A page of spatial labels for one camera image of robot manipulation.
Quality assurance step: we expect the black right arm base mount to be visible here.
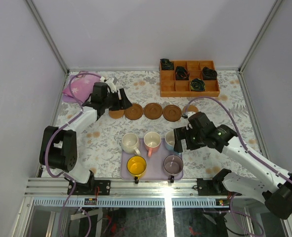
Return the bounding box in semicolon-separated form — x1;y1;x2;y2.
196;168;232;196

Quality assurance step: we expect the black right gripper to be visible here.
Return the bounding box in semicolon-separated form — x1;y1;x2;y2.
173;125;206;153

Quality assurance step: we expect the blue slotted cable duct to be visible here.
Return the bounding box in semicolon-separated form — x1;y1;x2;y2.
34;197;229;208

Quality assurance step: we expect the aluminium front frame rail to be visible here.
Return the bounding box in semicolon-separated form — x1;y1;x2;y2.
24;177;290;198

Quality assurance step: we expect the white ceramic mug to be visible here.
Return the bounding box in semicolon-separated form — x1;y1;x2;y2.
121;133;141;156

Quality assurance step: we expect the yellow ceramic mug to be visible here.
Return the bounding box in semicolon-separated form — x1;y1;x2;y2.
126;156;147;180

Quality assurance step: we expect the orange wooden compartment tray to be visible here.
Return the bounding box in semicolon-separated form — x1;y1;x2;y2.
159;59;220;97

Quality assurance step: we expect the grey purple ceramic mug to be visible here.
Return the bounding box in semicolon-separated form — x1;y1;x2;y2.
163;155;183;175

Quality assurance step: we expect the lavender plastic serving tray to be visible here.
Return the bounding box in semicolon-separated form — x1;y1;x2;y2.
120;138;182;181

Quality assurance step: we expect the light blue ceramic mug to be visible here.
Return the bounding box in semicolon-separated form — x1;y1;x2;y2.
165;130;175;151

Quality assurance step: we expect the dark wooden grooved coaster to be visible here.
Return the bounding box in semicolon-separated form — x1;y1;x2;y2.
124;103;143;120
163;105;182;122
143;103;163;119

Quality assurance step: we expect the pink folded cloth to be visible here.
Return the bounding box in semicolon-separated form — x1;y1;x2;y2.
62;71;101;104

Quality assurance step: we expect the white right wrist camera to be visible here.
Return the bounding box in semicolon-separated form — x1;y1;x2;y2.
182;111;196;119

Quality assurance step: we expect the dark floral rolled cloth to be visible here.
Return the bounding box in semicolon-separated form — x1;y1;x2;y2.
160;58;174;71
175;66;190;80
202;67;218;80
189;78;206;92

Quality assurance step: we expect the light bamboo coaster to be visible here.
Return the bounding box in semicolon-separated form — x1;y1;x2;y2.
182;105;199;113
109;110;125;119

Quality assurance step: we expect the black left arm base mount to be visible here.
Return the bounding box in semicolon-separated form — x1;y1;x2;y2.
73;171;111;196

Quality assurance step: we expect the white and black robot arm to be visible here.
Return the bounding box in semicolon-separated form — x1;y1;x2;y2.
173;112;292;220
40;82;132;195

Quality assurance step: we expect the pink ceramic mug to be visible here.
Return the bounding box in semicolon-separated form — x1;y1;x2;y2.
144;132;162;158

